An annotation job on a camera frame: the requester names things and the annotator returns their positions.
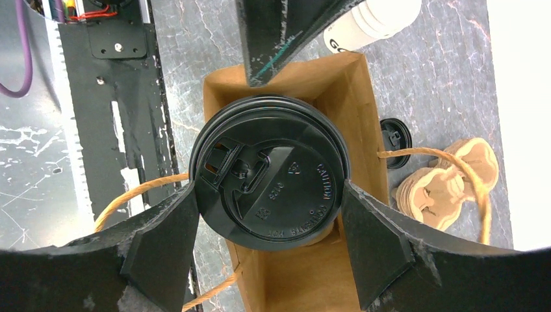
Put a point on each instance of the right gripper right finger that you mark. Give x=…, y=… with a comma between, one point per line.
x=400, y=264

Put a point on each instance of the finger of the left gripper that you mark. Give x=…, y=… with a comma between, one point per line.
x=272, y=32

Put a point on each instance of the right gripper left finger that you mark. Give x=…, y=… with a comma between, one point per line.
x=140, y=264

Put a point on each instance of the stack of cardboard cup carriers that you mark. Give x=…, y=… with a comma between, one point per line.
x=434, y=195

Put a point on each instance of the green paper bag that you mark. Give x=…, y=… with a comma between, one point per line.
x=316, y=276

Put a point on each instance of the stack of white paper cups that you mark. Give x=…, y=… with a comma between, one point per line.
x=369, y=22

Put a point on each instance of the stack of black lids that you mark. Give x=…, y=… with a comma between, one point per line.
x=396, y=136

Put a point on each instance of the single black lid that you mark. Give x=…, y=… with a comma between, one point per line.
x=269, y=172

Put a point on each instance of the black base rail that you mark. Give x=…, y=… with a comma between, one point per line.
x=110, y=88

